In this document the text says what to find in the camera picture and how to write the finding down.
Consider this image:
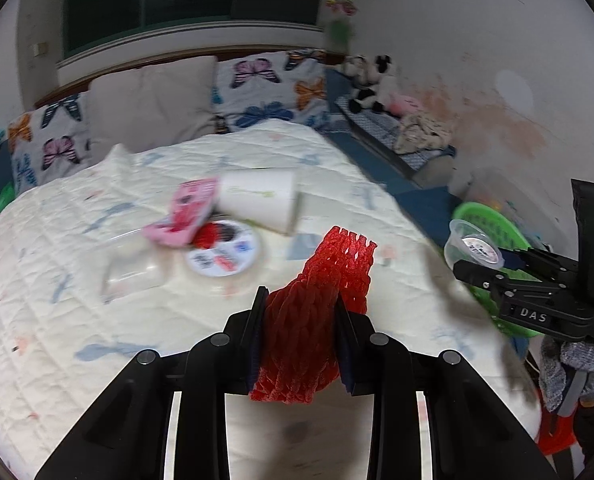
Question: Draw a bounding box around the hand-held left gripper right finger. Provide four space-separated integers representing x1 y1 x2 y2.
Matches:
334 296 560 480

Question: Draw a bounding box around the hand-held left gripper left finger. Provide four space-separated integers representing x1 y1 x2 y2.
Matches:
34 286 270 480

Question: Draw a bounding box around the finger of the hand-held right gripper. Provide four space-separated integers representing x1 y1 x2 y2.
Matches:
452 258 564 297
498 248 586 281

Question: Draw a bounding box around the clear plastic cup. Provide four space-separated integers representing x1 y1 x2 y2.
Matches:
444 219 504 271

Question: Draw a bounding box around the green plastic basket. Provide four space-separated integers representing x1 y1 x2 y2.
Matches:
444 202 544 339

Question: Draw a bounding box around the red foam fruit net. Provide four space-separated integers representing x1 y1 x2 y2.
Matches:
249 226 379 405

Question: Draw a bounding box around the person's right hand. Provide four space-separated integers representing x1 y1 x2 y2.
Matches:
538 334 594 413

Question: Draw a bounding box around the red plastic object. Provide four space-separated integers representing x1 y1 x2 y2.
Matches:
537 400 578 456

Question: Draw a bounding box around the clear plastic box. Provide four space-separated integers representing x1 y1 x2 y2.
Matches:
102 244 169 304

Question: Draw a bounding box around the spotted plush toy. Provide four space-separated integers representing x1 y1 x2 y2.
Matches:
394 112 456 155

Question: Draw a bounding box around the white paper cup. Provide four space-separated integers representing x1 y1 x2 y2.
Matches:
217 170 303 236

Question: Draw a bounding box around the pink packet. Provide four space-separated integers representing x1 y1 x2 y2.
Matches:
143 177 222 247

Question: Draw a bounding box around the pink plush toy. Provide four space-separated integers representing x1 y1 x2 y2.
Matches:
388 92 426 116

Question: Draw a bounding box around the black and white plush toy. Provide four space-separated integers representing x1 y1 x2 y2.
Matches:
349 54 403 115

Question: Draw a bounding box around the brown and white plush toy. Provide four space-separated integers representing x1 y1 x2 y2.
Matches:
342 55 373 87

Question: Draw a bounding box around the butterfly print pillow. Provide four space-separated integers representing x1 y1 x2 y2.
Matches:
212 49 331 134
8 92 92 196

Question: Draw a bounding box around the grey pillow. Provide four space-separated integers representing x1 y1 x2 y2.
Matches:
142 55 219 149
88 67 151 162

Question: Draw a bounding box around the blue nightstand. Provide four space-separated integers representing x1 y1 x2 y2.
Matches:
0 147 16 197

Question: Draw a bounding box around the dark window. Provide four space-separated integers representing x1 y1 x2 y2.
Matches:
63 0 328 59

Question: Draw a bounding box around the artificial flower wall decoration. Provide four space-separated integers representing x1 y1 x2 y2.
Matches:
324 0 358 52

